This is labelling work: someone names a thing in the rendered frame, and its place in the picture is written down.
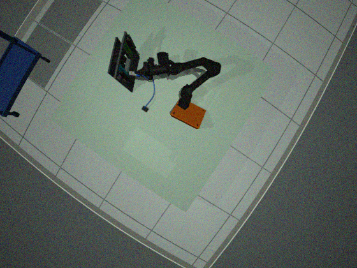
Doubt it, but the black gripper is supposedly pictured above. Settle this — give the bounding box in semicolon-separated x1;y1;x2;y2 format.
134;61;160;80

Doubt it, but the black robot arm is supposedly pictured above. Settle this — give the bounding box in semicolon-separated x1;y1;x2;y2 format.
157;52;221;110

